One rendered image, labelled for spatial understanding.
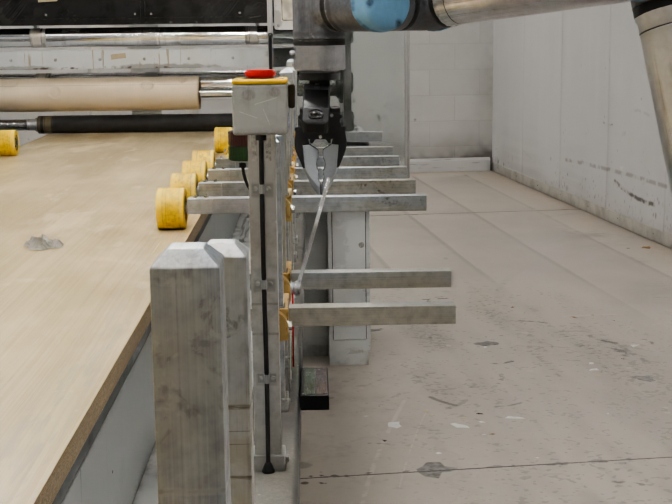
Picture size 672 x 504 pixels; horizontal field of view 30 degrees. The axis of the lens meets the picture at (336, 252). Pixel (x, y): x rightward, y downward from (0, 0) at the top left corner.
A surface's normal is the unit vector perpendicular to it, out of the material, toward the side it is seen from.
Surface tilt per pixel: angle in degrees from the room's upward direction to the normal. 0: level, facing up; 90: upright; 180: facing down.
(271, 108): 90
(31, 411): 0
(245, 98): 90
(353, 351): 90
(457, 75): 90
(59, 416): 0
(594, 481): 0
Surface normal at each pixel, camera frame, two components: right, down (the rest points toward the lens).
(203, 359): 0.02, 0.18
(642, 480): -0.01, -0.98
